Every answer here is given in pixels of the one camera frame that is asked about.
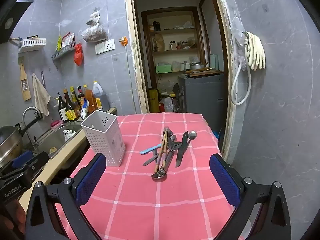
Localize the person's left hand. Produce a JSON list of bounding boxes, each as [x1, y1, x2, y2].
[[0, 200, 26, 239]]

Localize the pale green bottle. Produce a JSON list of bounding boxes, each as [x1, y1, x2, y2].
[[209, 53, 219, 70]]

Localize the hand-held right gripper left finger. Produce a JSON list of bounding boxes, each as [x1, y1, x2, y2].
[[24, 152, 107, 240]]

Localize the white hose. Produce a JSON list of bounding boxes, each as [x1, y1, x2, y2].
[[230, 37, 252, 105]]

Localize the metal sink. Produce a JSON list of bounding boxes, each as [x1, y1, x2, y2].
[[32, 124, 84, 159]]

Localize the orange oil bottle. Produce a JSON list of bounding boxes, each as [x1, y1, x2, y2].
[[83, 84, 97, 114]]

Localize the clear bag of dried goods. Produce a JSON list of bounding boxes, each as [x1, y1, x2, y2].
[[81, 24, 107, 42]]

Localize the large clear oil jug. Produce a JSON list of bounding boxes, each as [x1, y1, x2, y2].
[[92, 80, 110, 112]]

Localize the white cup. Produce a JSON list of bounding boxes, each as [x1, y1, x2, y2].
[[63, 129, 77, 142]]

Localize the black range hood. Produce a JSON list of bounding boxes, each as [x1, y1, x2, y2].
[[0, 0, 35, 43]]

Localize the brown paper bag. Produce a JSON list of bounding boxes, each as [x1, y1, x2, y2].
[[153, 33, 165, 52]]

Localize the dark bottle with yellow label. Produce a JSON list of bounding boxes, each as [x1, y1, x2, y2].
[[62, 89, 77, 122]]

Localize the red seasoning packets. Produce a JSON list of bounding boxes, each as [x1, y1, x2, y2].
[[61, 32, 75, 48]]

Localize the yellow container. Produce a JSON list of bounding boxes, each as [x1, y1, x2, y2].
[[149, 88, 160, 113]]

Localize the white wall basket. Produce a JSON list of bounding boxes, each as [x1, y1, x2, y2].
[[18, 38, 47, 53]]

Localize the wooden chopstick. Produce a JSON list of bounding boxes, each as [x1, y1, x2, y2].
[[154, 129, 168, 173], [160, 135, 169, 172]]

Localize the red-capped dark bottle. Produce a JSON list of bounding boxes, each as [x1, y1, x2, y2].
[[77, 86, 86, 108]]

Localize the small metal knife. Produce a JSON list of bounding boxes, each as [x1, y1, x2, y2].
[[143, 154, 158, 166]]

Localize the worn door frame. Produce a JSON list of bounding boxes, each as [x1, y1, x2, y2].
[[124, 0, 240, 165]]

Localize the metal peeler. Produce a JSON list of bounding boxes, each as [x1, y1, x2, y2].
[[151, 150, 174, 182]]

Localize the thin white cable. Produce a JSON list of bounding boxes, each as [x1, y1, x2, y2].
[[125, 45, 137, 114]]

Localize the beige towel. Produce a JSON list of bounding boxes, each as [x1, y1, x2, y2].
[[32, 73, 51, 117]]

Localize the metal wall shelf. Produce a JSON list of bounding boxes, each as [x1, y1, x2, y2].
[[51, 42, 76, 61]]

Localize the green box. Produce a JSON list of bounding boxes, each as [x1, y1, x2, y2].
[[155, 64, 172, 74]]

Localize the blue and white packet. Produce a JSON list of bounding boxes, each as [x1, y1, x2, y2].
[[80, 99, 89, 120]]

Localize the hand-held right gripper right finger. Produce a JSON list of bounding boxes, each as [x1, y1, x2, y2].
[[209, 154, 292, 240]]

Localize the metal pot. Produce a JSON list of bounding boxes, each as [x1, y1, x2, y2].
[[189, 62, 209, 71]]

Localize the beige kitchen counter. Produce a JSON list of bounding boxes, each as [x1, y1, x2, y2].
[[17, 107, 118, 213]]

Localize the pink checkered tablecloth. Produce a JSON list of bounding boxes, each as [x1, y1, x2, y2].
[[54, 112, 237, 240]]

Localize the red plastic bag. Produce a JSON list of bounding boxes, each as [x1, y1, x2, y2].
[[74, 43, 83, 67]]

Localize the white plastic jug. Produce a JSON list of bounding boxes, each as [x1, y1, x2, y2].
[[159, 97, 174, 113]]

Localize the blue-handled utensil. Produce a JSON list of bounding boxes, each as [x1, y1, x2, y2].
[[140, 143, 162, 155]]

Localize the white perforated utensil holder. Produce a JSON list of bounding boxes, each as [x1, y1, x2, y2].
[[80, 110, 126, 167]]

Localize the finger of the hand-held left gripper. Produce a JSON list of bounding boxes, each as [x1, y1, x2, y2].
[[15, 152, 49, 180], [11, 151, 34, 168]]

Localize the white plastic bag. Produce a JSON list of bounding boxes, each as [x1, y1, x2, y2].
[[86, 8, 101, 27]]

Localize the dark kitchen knife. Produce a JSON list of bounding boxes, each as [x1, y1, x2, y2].
[[175, 131, 189, 168]]

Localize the cream rubber gloves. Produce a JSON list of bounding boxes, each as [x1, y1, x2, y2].
[[246, 32, 266, 71]]

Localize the metal wok with lid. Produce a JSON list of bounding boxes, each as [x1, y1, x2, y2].
[[0, 126, 23, 166]]

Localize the yellow-capped sauce bottle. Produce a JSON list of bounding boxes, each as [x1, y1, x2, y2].
[[70, 86, 82, 117]]

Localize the round metal spoon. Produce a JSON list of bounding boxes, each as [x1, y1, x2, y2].
[[186, 130, 198, 147]]

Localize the metal faucet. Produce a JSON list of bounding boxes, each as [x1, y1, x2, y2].
[[15, 107, 43, 147]]

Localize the wooden boards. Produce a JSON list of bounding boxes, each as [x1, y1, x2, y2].
[[185, 67, 224, 77]]

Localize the wooden grater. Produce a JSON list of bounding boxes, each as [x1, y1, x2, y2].
[[18, 56, 32, 102]]

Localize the wooden shelf cabinet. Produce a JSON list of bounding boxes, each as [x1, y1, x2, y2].
[[140, 6, 208, 93]]

